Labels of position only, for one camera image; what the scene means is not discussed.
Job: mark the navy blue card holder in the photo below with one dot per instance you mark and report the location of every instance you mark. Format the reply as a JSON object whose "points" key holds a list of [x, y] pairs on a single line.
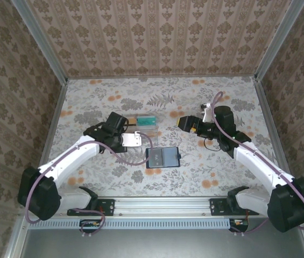
{"points": [[170, 158]]}

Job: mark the grey credit card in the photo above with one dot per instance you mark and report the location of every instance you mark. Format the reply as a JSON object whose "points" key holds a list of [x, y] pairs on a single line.
{"points": [[155, 157]]}

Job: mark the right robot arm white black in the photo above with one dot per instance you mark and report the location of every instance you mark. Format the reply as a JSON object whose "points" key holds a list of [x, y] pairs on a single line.
{"points": [[262, 166]]}

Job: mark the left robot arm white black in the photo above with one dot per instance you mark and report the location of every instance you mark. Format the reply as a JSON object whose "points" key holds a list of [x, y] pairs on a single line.
{"points": [[68, 158]]}

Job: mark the teal card stack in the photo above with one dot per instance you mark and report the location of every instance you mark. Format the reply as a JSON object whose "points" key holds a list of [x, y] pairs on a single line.
{"points": [[146, 121]]}

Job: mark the black connector box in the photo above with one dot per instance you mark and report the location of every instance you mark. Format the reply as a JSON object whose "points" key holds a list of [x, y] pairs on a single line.
{"points": [[239, 223], [90, 223]]}

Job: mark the grey metal panel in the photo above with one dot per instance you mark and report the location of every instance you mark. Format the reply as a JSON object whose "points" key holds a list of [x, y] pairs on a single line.
{"points": [[162, 244]]}

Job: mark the aluminium table edge rail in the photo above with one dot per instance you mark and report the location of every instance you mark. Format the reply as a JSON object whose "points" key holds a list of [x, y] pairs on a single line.
{"points": [[49, 139], [274, 134]]}

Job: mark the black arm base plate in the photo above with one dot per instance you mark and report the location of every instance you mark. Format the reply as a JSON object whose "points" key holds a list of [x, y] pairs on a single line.
{"points": [[216, 207], [108, 207]]}

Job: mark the aluminium mounting rail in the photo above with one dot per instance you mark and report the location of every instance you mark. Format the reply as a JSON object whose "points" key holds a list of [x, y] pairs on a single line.
{"points": [[162, 205]]}

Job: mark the aluminium frame post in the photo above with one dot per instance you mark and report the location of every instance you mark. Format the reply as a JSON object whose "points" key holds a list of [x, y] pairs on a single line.
{"points": [[43, 43], [278, 40]]}

